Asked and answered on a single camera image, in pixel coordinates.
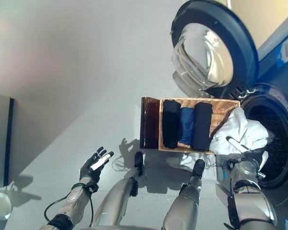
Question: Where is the white counter cabinet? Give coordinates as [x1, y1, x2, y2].
[222, 0, 288, 52]

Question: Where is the silver left robot leg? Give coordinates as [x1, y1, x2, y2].
[91, 151, 144, 227]

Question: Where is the silver robot leg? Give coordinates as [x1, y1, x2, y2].
[91, 151, 144, 227]
[162, 158, 206, 230]

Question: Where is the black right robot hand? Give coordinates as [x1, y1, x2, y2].
[226, 135, 269, 179]

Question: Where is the silver right robot leg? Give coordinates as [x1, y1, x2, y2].
[162, 158, 206, 230]

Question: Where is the glossy dark brown stool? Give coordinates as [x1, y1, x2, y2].
[139, 96, 164, 150]

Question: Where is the round glass washer door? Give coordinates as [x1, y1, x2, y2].
[169, 0, 259, 98]

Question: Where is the blue garment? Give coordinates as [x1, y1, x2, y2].
[179, 107, 195, 146]

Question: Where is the navy garment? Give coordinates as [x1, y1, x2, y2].
[191, 102, 213, 151]

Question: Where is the black garment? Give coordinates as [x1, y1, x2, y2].
[162, 100, 182, 149]

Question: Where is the white garment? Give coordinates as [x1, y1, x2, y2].
[210, 107, 276, 155]

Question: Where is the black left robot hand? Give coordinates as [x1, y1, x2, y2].
[78, 146, 115, 186]

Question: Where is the rectangular wicker laundry basket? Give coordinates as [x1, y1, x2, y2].
[157, 97, 241, 152]

